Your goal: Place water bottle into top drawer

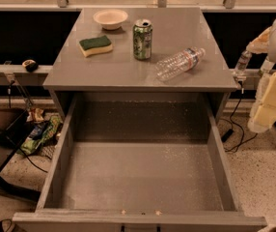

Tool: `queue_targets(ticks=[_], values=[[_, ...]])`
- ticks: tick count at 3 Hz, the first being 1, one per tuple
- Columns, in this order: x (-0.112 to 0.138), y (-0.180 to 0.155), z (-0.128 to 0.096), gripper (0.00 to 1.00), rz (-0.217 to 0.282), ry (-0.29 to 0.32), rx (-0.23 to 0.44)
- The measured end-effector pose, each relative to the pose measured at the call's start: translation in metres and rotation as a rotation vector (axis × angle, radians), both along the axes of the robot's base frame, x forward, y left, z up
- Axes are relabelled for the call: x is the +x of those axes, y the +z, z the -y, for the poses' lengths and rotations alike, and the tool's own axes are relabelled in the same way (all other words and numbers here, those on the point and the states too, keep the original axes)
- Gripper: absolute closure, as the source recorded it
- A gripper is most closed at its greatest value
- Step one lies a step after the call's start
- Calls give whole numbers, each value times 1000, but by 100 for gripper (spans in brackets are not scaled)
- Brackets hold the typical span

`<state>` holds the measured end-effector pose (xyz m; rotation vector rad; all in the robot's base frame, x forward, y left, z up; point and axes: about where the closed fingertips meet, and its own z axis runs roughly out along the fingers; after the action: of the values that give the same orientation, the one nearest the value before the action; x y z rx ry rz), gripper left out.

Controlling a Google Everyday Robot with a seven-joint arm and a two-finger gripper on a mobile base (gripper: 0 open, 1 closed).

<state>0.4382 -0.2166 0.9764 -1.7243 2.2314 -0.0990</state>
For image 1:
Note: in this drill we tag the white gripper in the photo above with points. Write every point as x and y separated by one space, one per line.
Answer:
263 113

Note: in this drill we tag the clear plastic water bottle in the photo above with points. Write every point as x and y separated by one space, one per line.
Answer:
181 62

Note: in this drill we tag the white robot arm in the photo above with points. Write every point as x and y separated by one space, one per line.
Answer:
271 52

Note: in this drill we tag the open grey top drawer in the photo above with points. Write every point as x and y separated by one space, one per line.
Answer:
139 164

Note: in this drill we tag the green soda can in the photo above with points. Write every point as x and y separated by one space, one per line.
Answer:
142 39

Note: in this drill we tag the grey cabinet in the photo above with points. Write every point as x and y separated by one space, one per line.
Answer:
115 89

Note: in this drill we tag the white paper bowl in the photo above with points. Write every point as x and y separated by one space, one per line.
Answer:
110 19

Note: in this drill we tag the green and yellow sponge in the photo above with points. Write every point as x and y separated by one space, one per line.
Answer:
95 46

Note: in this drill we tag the yellow black tape measure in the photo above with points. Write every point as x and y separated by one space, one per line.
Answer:
30 65

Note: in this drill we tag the green snack bag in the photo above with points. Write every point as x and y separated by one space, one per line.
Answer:
40 135

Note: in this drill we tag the crumpled white wrapper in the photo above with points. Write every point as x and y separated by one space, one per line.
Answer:
35 115

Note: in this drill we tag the dark chair on left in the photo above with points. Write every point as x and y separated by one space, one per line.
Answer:
14 129

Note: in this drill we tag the black sneaker bottom left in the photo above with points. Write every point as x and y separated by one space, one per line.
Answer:
7 225

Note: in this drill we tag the clear bottle on rail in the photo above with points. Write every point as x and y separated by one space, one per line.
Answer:
242 63

